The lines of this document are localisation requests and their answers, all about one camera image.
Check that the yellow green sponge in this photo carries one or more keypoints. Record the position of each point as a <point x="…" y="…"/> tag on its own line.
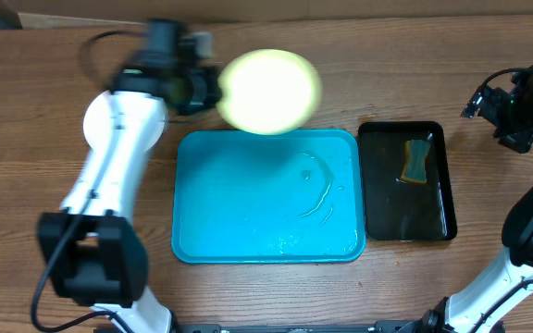
<point x="415" y="157"/>

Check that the cream white plate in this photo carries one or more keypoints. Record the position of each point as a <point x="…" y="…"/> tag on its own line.
<point x="97" y="123"/>

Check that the yellow plate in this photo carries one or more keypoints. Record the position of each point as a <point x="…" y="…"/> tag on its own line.
<point x="269" y="92"/>

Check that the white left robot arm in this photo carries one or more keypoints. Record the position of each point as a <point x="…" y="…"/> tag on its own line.
<point x="92" y="253"/>

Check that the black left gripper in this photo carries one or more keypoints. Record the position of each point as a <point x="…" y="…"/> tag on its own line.
<point x="215" y="80"/>

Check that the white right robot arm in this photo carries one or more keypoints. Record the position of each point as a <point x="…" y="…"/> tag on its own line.
<point x="497" y="290"/>

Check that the cardboard panel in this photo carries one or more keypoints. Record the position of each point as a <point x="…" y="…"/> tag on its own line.
<point x="267" y="10"/>

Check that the teal plastic tray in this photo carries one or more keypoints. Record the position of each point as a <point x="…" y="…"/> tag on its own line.
<point x="241" y="198"/>

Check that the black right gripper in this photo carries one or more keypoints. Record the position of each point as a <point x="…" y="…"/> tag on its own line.
<point x="492" y="109"/>

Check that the black tray with water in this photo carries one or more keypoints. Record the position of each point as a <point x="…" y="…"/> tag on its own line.
<point x="396" y="210"/>

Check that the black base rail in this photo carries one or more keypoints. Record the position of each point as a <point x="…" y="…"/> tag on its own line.
<point x="384" y="326"/>

